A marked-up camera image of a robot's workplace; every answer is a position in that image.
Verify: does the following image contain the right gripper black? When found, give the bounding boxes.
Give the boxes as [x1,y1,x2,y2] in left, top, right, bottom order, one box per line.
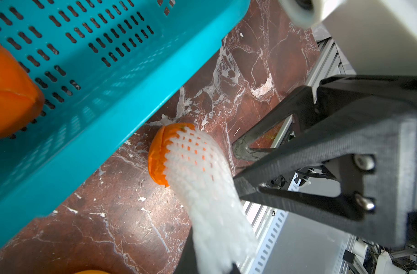
[234,75,417,246]

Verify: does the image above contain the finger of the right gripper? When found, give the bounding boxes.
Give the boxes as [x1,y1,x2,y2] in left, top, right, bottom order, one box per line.
[232,86,318,161]

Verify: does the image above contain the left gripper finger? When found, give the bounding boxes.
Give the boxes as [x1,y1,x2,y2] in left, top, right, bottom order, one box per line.
[173,228,199,274]

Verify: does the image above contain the orange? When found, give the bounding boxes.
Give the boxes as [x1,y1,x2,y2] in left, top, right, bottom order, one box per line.
[148,123,195,187]
[0,45,45,139]

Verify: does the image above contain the yellow plastic tray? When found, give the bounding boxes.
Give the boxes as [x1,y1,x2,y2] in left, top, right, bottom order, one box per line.
[75,269,109,274]

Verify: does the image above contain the teal plastic basket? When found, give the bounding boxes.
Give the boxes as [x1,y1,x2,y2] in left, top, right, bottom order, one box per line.
[0,1,250,249]

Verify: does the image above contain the aluminium front rail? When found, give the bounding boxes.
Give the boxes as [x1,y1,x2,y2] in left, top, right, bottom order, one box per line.
[233,38,355,274]

